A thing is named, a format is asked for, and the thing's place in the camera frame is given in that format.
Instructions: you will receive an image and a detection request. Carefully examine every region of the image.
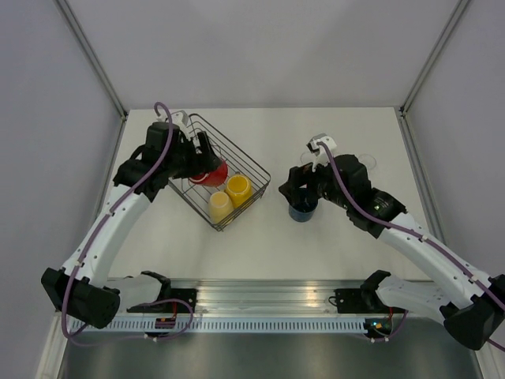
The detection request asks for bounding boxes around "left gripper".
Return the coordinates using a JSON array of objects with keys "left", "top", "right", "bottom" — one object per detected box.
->
[{"left": 164, "top": 131, "right": 222, "bottom": 179}]

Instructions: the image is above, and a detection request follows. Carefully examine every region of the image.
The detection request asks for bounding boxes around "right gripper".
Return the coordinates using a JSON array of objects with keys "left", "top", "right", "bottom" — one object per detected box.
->
[{"left": 278, "top": 152, "right": 352, "bottom": 209}]

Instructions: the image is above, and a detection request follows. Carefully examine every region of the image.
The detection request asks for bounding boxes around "red mug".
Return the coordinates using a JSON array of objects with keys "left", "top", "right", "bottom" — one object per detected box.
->
[{"left": 189, "top": 160, "right": 228, "bottom": 187}]

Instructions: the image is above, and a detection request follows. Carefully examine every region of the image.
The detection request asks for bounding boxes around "clear glass cup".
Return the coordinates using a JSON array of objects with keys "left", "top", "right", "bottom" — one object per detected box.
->
[
  {"left": 300, "top": 151, "right": 316, "bottom": 165},
  {"left": 358, "top": 154, "right": 376, "bottom": 170}
]

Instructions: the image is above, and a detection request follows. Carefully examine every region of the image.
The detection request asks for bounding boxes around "blue mug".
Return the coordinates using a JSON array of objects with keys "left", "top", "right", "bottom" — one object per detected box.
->
[{"left": 288, "top": 195, "right": 318, "bottom": 223}]

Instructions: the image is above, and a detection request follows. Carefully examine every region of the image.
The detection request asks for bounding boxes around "pale yellow mug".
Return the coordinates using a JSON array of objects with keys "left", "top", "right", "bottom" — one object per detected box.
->
[{"left": 208, "top": 191, "right": 234, "bottom": 223}]

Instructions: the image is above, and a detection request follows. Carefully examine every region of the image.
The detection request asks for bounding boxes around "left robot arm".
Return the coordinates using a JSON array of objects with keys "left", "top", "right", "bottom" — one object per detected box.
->
[{"left": 41, "top": 121, "right": 222, "bottom": 328}]

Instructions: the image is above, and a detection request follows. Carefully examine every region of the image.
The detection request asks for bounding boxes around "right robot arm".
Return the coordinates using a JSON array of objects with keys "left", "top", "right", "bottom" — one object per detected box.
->
[{"left": 279, "top": 154, "right": 504, "bottom": 351}]

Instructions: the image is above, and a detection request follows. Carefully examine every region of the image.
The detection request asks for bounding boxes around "wire dish rack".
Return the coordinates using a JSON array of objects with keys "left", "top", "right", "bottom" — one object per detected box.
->
[{"left": 169, "top": 113, "right": 271, "bottom": 231}]

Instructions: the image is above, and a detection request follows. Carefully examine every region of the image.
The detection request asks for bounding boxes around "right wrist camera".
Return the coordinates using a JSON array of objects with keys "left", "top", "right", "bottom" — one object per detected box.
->
[{"left": 307, "top": 133, "right": 337, "bottom": 172}]

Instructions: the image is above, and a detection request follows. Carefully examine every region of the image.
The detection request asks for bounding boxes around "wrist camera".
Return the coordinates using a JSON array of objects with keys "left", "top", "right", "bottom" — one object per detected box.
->
[
  {"left": 170, "top": 110, "right": 192, "bottom": 139},
  {"left": 307, "top": 133, "right": 337, "bottom": 172}
]

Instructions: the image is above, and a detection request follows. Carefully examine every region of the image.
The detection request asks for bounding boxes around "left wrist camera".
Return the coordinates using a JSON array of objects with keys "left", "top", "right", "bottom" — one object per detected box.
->
[{"left": 170, "top": 110, "right": 192, "bottom": 139}]

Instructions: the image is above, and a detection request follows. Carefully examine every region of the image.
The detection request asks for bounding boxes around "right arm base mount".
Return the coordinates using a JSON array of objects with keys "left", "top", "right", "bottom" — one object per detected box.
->
[{"left": 327, "top": 288, "right": 387, "bottom": 314}]

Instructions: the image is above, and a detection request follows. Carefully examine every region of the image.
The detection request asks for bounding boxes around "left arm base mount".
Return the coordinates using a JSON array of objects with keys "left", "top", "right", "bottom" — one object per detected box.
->
[{"left": 126, "top": 271, "right": 197, "bottom": 314}]

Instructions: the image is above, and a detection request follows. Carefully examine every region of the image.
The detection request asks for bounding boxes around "left frame post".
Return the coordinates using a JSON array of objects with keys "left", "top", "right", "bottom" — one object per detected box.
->
[{"left": 54, "top": 0, "right": 128, "bottom": 121}]

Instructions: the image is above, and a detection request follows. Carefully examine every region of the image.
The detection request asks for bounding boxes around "frame post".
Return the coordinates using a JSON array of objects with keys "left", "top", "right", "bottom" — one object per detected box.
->
[
  {"left": 54, "top": 0, "right": 128, "bottom": 121},
  {"left": 398, "top": 0, "right": 473, "bottom": 118}
]

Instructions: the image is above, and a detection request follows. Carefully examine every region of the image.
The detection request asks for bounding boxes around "white slotted cable duct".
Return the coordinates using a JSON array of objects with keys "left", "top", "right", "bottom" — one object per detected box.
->
[{"left": 102, "top": 317, "right": 367, "bottom": 334}]

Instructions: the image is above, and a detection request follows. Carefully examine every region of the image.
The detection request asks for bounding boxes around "right frame post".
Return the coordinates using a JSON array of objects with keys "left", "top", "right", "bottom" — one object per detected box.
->
[{"left": 398, "top": 0, "right": 473, "bottom": 118}]

